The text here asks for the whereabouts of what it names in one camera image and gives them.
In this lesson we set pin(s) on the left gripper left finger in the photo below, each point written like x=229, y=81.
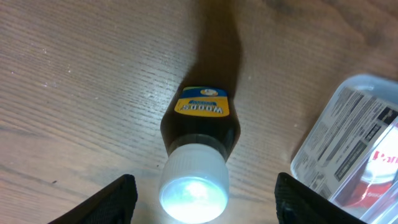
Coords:
x=114, y=204

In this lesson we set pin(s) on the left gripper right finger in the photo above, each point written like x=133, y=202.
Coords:
x=298, y=204

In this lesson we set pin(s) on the red Panadol box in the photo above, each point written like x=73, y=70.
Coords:
x=379, y=173

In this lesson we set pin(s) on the white Panadol box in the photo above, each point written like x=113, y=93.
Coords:
x=346, y=131

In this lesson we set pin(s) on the clear plastic container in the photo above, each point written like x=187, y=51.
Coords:
x=384, y=210

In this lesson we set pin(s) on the dark bottle white cap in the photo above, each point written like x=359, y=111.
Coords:
x=200, y=130

